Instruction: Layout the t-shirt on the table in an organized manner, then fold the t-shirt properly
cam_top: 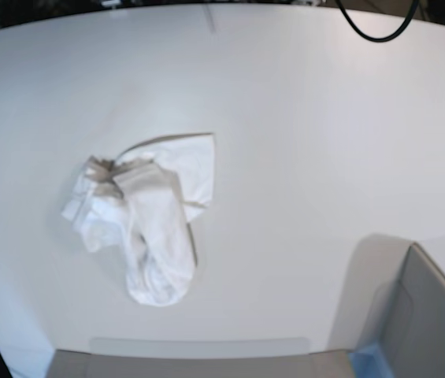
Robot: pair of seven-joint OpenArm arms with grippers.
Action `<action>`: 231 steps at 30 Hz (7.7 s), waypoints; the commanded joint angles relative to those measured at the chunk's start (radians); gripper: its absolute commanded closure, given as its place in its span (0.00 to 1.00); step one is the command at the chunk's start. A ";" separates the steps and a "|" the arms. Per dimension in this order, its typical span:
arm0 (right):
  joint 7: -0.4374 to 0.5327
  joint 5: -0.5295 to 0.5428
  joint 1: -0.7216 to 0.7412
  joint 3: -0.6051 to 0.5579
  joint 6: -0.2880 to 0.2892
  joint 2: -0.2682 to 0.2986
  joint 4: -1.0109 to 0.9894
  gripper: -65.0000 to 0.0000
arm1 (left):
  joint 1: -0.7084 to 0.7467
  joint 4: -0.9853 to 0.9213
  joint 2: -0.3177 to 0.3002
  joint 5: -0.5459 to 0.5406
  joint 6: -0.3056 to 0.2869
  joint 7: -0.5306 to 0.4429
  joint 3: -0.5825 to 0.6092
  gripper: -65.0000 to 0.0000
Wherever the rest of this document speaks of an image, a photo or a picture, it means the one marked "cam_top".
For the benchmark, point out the grey partition panel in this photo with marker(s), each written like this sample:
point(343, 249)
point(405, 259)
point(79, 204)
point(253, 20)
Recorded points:
point(391, 312)

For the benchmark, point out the white printed t-shirt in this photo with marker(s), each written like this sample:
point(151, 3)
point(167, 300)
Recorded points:
point(143, 202)

